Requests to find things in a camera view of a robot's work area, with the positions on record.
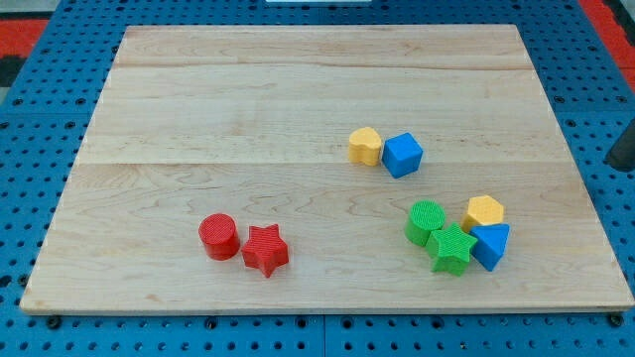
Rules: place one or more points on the blue cube block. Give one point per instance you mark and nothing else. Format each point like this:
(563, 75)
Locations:
(402, 155)

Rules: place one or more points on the yellow hexagon block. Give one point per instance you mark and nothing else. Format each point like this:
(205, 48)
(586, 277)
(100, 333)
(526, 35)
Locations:
(482, 210)

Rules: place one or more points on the black cylindrical robot tool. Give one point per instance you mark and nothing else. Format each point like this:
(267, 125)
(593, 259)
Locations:
(621, 155)

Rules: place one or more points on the red star block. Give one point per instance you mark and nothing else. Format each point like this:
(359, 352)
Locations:
(265, 250)

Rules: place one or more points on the blue triangle block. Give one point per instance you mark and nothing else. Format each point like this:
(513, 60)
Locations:
(491, 244)

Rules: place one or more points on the yellow heart block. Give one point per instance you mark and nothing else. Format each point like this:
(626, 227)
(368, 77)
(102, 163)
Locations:
(364, 146)

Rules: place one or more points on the red cylinder block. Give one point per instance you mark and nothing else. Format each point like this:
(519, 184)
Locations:
(219, 237)

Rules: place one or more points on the wooden board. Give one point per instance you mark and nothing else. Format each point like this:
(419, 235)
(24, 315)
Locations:
(253, 122)

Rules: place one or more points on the green cylinder block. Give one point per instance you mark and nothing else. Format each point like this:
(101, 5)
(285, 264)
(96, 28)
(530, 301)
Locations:
(425, 216)

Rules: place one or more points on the green star block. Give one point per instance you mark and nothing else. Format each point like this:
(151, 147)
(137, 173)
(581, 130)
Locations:
(450, 250)

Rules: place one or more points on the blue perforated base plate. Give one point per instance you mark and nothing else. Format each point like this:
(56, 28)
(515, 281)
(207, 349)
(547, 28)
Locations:
(45, 113)

